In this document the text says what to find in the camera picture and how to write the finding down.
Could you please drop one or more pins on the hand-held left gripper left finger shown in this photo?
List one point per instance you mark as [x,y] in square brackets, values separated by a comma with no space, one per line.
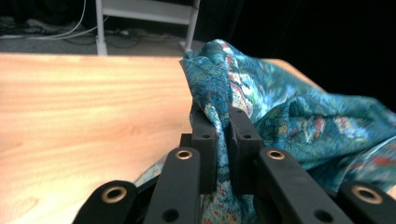
[204,149]

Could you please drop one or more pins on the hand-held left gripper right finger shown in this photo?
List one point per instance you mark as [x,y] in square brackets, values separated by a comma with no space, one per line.
[244,146]

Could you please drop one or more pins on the teal floral shirt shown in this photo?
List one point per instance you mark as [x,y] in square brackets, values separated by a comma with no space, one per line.
[311,130]

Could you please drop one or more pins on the white metal stand frame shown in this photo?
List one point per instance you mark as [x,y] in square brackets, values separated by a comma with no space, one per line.
[146,12]

